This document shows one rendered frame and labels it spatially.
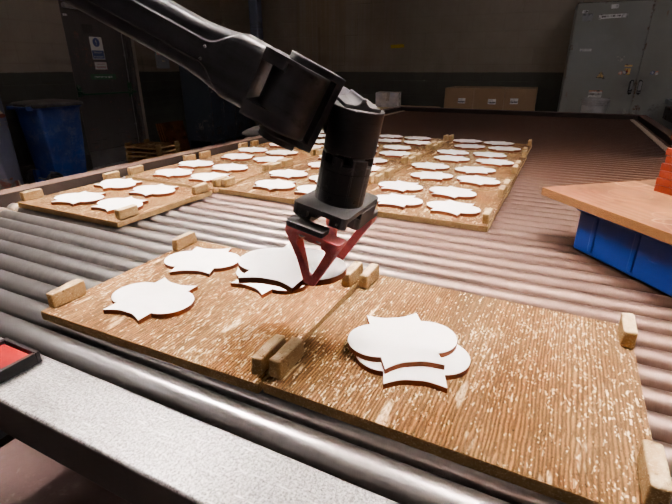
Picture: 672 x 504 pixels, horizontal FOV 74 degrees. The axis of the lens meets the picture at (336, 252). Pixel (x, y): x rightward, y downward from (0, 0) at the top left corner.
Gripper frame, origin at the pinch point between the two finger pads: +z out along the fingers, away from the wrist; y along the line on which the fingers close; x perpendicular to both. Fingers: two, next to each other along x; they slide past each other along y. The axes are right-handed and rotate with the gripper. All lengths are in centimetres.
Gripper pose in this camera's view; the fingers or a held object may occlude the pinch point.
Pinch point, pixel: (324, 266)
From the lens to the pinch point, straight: 55.4
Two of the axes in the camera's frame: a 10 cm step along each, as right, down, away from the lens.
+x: 8.9, 3.5, -3.0
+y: -4.2, 3.5, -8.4
